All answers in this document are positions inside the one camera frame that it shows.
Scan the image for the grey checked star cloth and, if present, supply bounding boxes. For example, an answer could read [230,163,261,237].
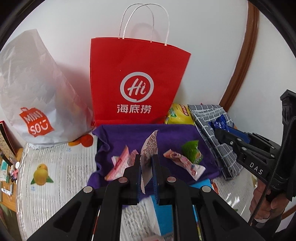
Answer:
[188,104,243,180]

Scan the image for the white Miniso plastic bag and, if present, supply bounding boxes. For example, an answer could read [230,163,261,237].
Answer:
[1,29,93,149]

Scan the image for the pink white wafer packet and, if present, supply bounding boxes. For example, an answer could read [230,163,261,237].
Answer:
[104,146,138,181]

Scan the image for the blue tissue pack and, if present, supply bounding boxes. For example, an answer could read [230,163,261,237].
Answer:
[147,178,213,237]

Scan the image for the fruit print tablecloth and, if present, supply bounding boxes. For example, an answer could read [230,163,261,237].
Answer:
[16,144,257,240]

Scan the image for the red paper Haidilao bag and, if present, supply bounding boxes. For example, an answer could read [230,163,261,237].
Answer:
[89,3,192,127]

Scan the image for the long pink white candy packet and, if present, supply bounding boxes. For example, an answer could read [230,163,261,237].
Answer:
[163,149,206,181]

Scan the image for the brown wooden door frame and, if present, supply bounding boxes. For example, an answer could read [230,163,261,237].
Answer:
[219,1,259,111]

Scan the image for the patterned brown box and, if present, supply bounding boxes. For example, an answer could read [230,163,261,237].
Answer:
[0,120,16,167]

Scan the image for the yellow chips bag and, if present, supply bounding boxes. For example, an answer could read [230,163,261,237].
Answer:
[165,103,194,125]

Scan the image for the blue snack packet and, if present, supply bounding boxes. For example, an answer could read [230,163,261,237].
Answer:
[208,114,229,132]

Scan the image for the green triangular snack packet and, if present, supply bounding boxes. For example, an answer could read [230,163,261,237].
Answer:
[182,140,203,164]

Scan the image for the person's right hand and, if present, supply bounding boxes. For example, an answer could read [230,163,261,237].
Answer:
[249,180,290,220]

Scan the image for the purple towel tray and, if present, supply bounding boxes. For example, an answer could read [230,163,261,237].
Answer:
[88,124,221,189]

